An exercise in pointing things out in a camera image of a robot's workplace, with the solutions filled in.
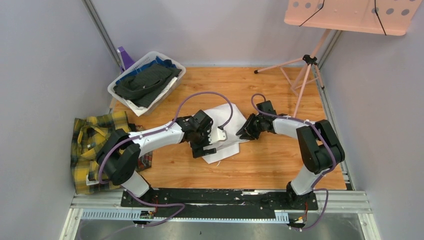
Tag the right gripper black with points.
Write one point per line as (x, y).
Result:
(246, 132)

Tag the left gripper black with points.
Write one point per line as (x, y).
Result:
(198, 150)

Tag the white long sleeve shirt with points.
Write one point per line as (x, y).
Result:
(231, 146)

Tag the white plastic laundry basket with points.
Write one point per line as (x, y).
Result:
(135, 68)

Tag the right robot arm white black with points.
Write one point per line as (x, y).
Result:
(320, 148)

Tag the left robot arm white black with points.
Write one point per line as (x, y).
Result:
(119, 155)

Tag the red blue plaid shirt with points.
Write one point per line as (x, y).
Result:
(144, 162)

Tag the dark striped shirt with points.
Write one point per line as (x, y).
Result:
(143, 88)

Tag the blue shirt in basket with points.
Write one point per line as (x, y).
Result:
(165, 63)

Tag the purple wedge object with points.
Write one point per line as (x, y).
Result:
(125, 59)

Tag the yellow plaid shirt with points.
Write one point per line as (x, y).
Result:
(89, 136)

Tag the pink music stand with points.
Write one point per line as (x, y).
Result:
(381, 17)

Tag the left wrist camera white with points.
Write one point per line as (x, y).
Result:
(217, 135)

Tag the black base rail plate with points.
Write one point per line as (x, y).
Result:
(211, 203)

